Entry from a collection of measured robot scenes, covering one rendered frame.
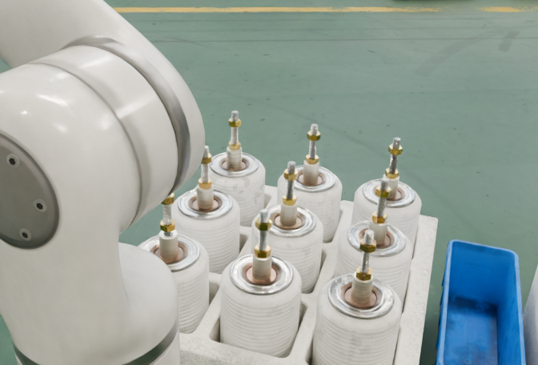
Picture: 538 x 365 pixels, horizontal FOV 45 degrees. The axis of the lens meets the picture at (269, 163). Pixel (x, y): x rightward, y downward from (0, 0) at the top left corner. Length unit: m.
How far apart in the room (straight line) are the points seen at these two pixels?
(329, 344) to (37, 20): 0.52
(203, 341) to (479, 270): 0.53
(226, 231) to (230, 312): 0.15
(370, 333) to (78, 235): 0.49
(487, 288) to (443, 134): 0.67
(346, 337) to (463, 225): 0.69
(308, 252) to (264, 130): 0.86
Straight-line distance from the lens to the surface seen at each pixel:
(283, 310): 0.76
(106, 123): 0.28
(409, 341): 0.82
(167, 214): 0.77
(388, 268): 0.82
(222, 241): 0.88
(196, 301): 0.81
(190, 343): 0.79
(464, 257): 1.13
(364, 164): 1.55
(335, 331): 0.74
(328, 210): 0.95
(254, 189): 0.97
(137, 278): 0.36
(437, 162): 1.61
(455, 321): 1.14
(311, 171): 0.95
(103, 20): 0.34
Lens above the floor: 0.74
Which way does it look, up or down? 29 degrees down
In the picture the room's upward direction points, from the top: 3 degrees clockwise
